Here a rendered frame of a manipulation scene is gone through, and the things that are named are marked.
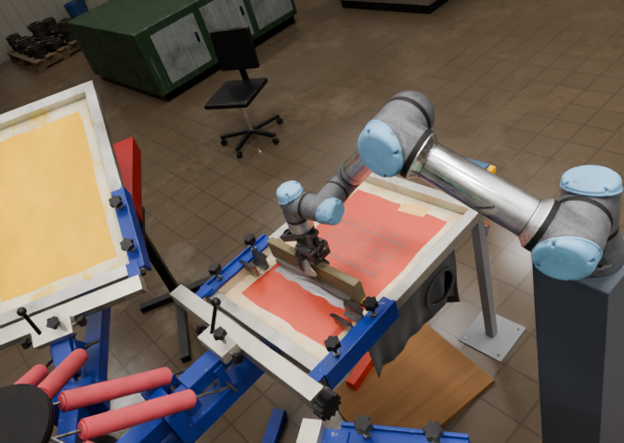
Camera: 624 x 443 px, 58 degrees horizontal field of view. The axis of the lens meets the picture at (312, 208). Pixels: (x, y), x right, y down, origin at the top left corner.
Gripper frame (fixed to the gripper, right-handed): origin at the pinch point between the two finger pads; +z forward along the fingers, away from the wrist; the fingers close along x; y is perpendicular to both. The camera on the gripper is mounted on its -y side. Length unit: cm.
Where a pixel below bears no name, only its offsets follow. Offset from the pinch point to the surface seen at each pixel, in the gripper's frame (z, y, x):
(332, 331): 4.3, 18.6, -12.4
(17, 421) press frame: -32, 1, -85
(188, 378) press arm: -4, 1, -51
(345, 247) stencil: 4.8, -2.0, 16.2
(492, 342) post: 99, 18, 65
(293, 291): 4.9, -3.8, -7.6
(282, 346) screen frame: 0.7, 12.5, -26.3
